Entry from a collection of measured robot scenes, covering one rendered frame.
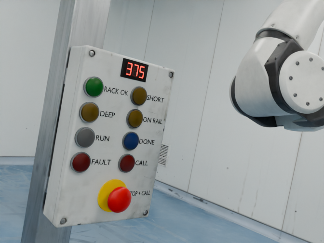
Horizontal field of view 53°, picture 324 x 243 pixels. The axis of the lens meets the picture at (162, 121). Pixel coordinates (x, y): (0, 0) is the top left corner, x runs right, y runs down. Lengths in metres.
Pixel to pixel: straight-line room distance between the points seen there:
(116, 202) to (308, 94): 0.30
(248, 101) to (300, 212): 2.99
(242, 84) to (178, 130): 3.67
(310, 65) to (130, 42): 4.67
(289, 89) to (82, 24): 0.31
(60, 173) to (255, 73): 0.30
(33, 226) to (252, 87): 0.39
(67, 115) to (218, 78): 3.45
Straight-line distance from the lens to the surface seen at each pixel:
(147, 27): 4.85
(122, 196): 0.50
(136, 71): 0.50
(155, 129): 0.54
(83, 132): 0.46
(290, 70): 0.42
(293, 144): 3.41
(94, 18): 0.54
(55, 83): 0.53
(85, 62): 0.46
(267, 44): 0.46
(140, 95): 0.50
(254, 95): 0.46
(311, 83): 0.44
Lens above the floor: 1.09
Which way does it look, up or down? 3 degrees down
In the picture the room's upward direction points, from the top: 10 degrees clockwise
